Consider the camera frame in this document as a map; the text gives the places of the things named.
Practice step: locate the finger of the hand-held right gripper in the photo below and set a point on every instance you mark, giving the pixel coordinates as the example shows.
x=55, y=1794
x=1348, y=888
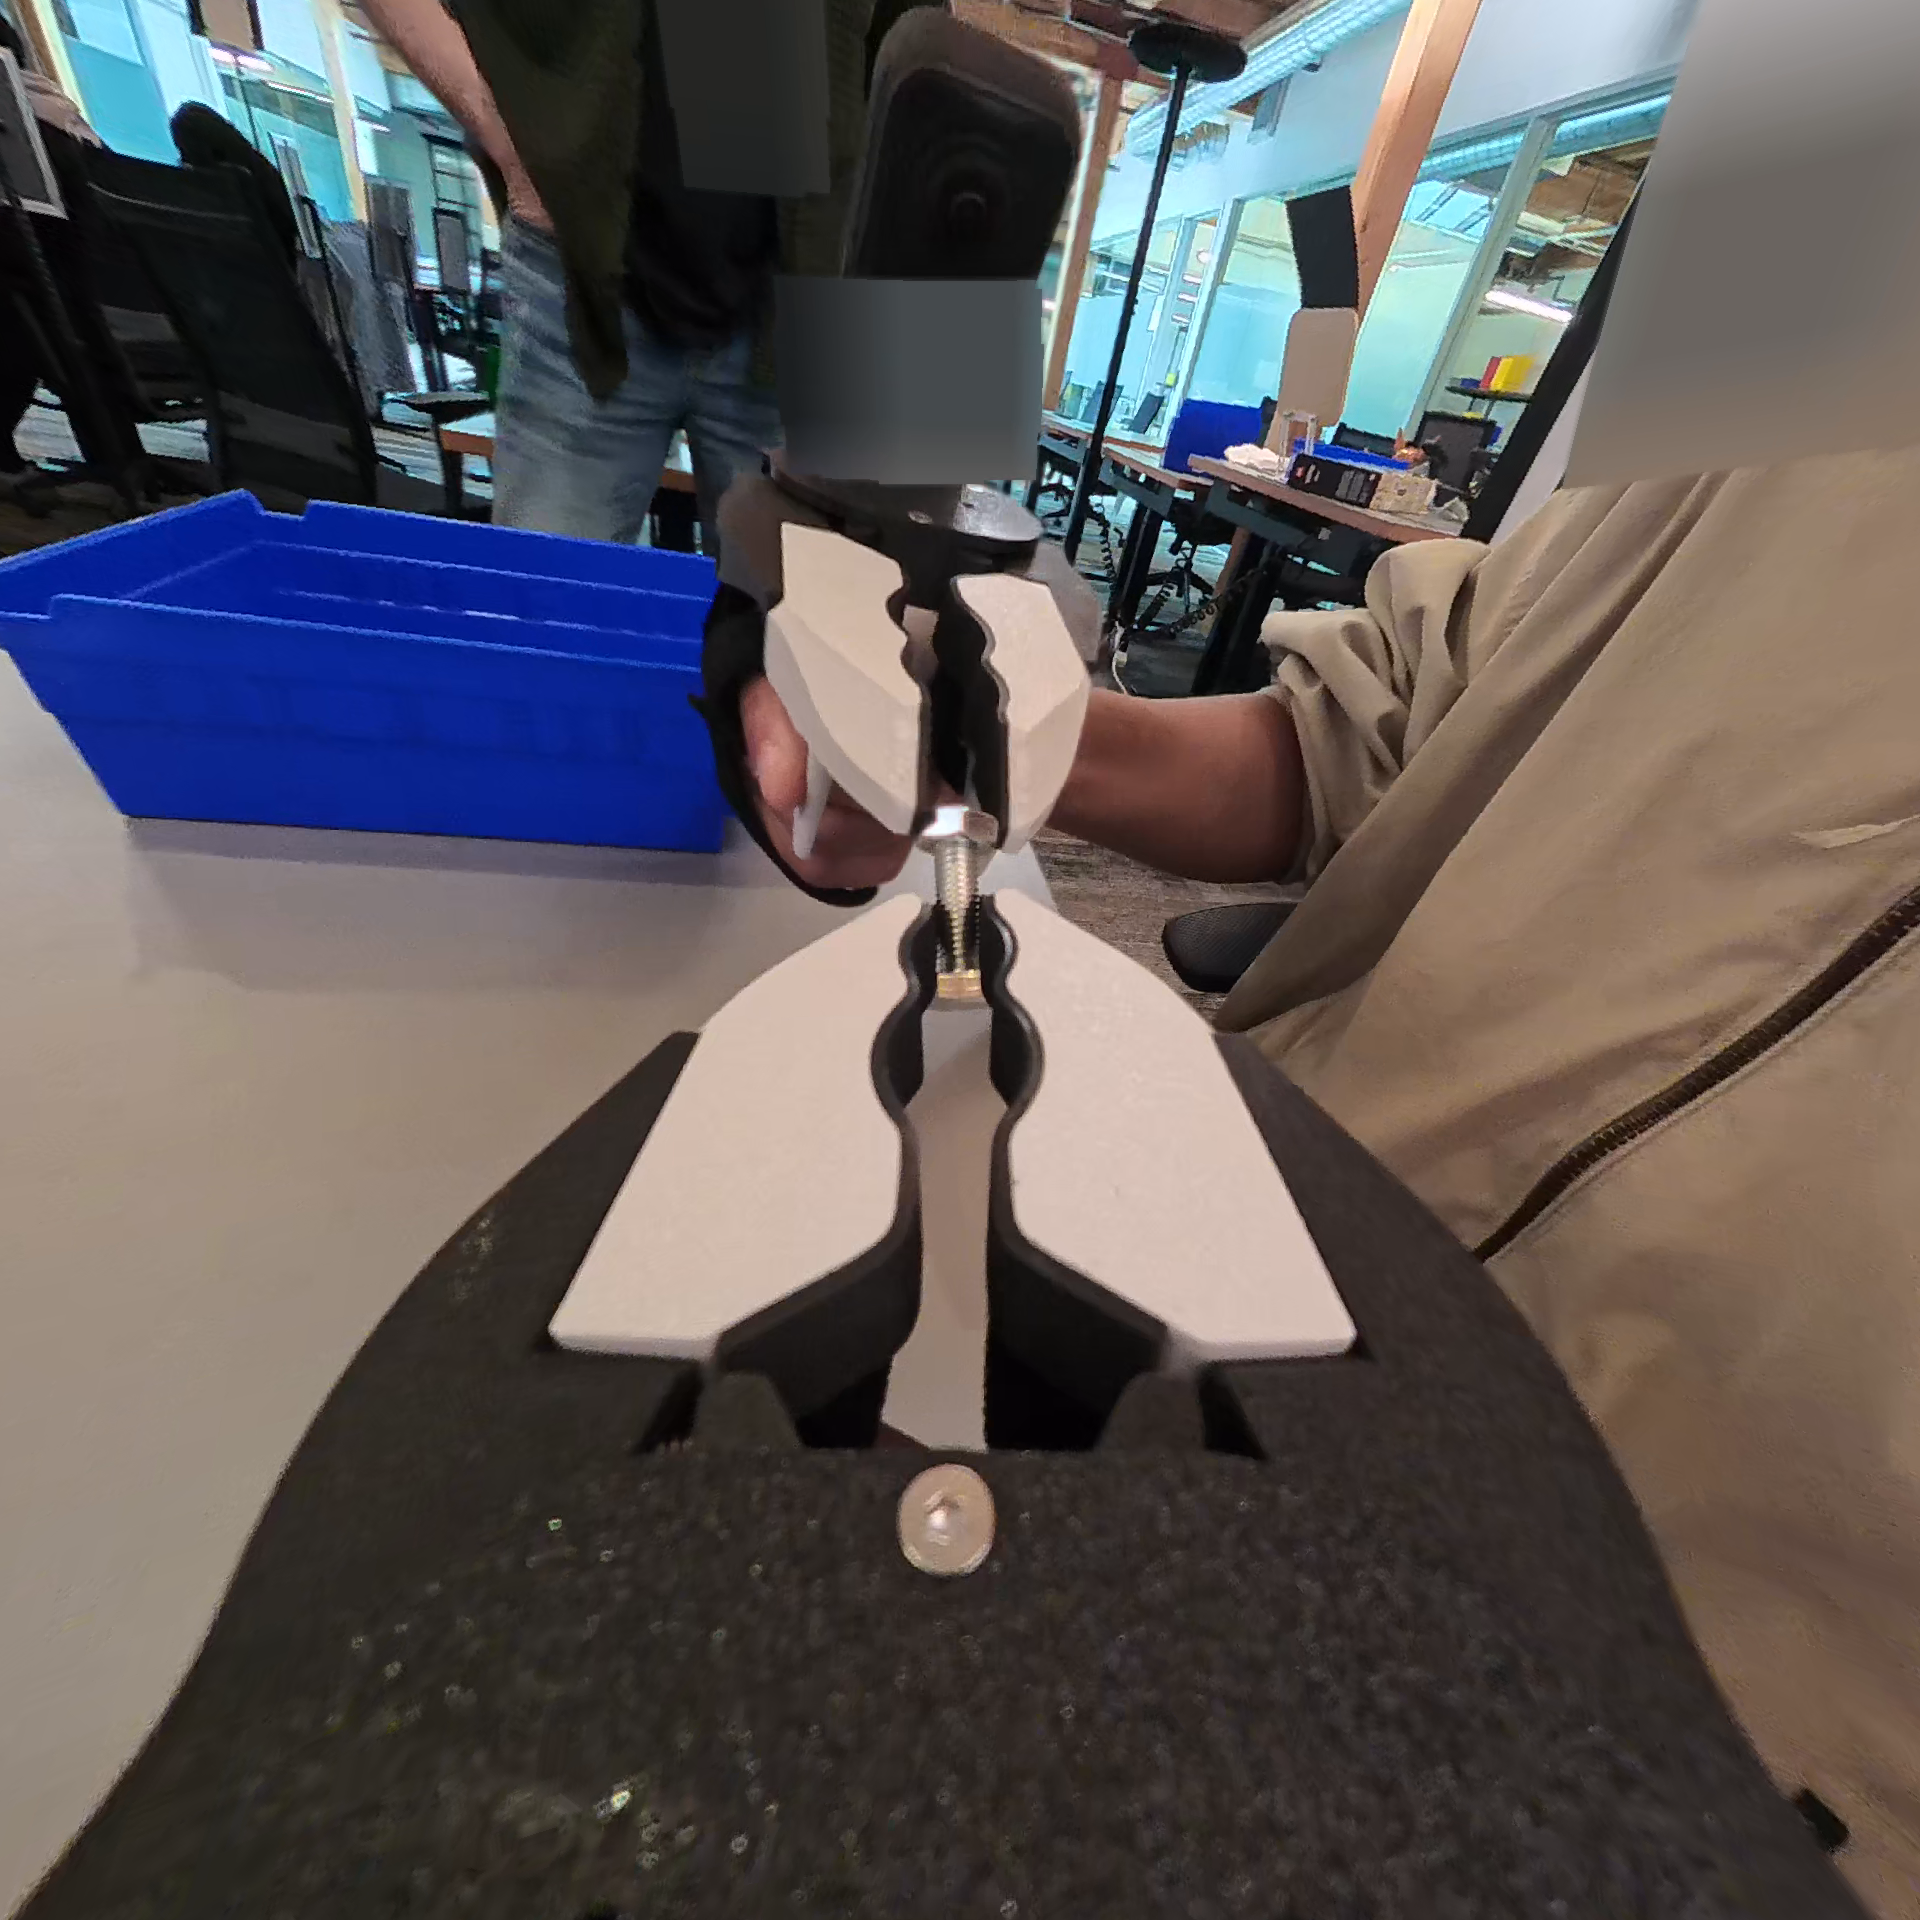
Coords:
x=1037, y=690
x=841, y=661

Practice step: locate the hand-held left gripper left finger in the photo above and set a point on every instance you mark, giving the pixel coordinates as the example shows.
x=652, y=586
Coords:
x=721, y=1200

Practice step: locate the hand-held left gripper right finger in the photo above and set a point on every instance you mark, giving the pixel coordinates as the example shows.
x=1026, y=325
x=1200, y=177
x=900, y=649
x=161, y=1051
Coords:
x=1177, y=1200

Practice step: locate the silver hex nut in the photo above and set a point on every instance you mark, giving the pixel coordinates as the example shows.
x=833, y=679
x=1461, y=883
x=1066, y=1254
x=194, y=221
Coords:
x=955, y=826

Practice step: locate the silver bolt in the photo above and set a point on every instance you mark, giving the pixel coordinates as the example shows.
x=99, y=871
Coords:
x=955, y=916

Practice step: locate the blue storage bin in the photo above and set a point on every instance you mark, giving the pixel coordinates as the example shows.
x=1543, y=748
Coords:
x=361, y=720
x=1217, y=430

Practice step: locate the person's right forearm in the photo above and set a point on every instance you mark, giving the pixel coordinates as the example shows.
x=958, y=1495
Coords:
x=1186, y=780

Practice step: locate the person's right hand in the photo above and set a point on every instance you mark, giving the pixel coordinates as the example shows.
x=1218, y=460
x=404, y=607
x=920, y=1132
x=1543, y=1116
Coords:
x=826, y=840

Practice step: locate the black studio lamp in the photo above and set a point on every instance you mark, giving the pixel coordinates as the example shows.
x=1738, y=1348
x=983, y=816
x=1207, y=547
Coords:
x=1186, y=46

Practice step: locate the black office chair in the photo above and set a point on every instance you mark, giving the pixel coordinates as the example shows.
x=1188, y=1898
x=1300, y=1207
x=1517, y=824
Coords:
x=241, y=300
x=1225, y=947

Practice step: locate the tan document stand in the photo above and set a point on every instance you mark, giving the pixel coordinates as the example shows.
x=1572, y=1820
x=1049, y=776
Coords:
x=1315, y=367

